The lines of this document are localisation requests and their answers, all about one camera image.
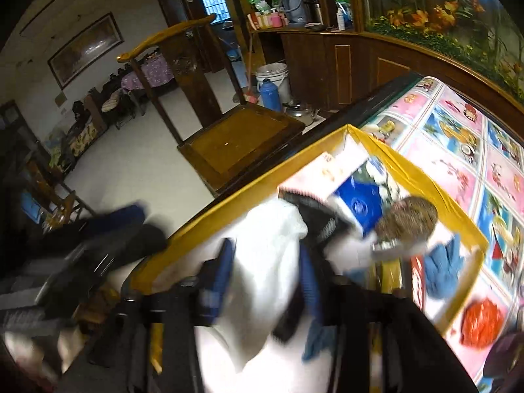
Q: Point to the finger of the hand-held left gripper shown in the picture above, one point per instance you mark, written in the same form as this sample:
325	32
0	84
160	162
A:
125	215
147	239

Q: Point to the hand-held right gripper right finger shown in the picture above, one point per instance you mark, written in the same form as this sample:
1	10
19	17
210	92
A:
312	290

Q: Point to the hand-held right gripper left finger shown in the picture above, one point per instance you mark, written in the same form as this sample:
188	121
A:
219	278

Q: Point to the white cloth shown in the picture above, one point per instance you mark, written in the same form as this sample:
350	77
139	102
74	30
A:
262	262

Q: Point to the pink packet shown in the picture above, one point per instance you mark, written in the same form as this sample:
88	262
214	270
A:
319	176

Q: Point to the brown knitted hat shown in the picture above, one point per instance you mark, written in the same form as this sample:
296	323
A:
409	217

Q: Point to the blue cloth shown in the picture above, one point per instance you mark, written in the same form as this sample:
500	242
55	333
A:
444	270

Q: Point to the yellow cardboard box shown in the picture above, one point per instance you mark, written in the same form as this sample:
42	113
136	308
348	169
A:
425	188

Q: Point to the black knitted cloth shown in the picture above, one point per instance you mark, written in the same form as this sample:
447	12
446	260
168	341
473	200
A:
319	221

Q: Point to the grey metal part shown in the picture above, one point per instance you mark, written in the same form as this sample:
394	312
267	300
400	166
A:
389	249

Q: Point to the blue tissue packet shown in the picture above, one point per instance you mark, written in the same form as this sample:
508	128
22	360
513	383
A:
362	206

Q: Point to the red packet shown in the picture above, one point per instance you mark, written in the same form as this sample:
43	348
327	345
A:
417	280

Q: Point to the wooden chair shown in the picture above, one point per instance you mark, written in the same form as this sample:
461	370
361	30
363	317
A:
237	143

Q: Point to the table with purple cloth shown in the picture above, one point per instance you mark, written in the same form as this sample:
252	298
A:
151	73

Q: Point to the orange plastic bag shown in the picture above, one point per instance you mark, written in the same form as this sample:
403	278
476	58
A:
483	323

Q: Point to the metal kettle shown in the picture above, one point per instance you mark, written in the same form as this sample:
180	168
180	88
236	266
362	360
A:
301	112

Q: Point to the broom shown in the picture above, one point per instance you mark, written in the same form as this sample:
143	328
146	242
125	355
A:
250	82

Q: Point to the printed tablecloth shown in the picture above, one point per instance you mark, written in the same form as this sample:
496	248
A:
450	163

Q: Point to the blue thermos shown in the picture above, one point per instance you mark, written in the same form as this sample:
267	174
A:
269	94

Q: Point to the white bucket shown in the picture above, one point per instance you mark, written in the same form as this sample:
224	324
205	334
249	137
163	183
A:
274	75

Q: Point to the dark purple item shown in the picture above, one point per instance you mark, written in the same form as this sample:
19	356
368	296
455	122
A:
505	356

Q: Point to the wooden cabinet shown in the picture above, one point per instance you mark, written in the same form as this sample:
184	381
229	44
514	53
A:
311	65

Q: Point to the barred window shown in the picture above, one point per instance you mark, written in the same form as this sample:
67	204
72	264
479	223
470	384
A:
215	0

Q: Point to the pink cups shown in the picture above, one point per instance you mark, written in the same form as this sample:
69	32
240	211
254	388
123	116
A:
270	20

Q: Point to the green packet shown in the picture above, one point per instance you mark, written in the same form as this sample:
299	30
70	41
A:
258	4

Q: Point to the grey thermal pot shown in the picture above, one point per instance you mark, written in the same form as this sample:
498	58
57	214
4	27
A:
295	4

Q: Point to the white bottle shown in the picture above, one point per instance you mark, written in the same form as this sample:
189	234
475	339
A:
340	18

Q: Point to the aquarium with plants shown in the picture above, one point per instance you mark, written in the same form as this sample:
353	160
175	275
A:
430	8

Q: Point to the framed wall painting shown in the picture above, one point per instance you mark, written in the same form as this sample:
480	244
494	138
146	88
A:
86	49

